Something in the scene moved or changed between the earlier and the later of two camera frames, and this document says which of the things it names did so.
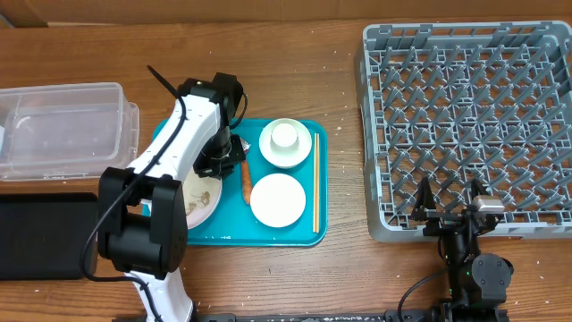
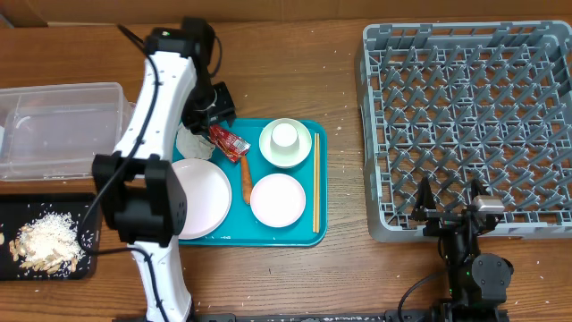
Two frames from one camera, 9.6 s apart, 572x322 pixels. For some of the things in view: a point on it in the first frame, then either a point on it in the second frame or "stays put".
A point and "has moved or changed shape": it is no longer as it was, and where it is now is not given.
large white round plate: (201, 197) has moved or changed shape
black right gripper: (423, 210) stays put
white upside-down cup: (284, 137) stays put
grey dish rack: (455, 101) stays put
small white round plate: (278, 200) stays put
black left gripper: (236, 156) to (222, 109)
